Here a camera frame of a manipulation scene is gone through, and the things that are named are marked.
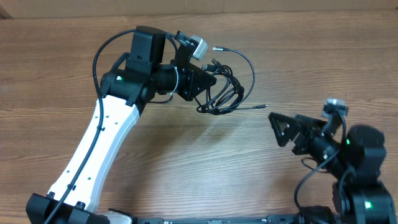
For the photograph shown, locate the cardboard back panel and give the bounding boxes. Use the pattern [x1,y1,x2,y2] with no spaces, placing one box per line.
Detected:
[1,0,397,19]

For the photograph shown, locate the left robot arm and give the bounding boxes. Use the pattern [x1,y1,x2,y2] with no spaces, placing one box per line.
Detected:
[26,26,216,224]

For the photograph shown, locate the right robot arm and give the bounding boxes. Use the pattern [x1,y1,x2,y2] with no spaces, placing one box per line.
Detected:
[269,112,397,223]

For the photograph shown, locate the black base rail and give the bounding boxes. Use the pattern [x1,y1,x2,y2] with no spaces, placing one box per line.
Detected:
[132,214,306,224]

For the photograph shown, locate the thin black usb cable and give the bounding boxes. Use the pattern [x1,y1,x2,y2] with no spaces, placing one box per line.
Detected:
[196,46,269,114]

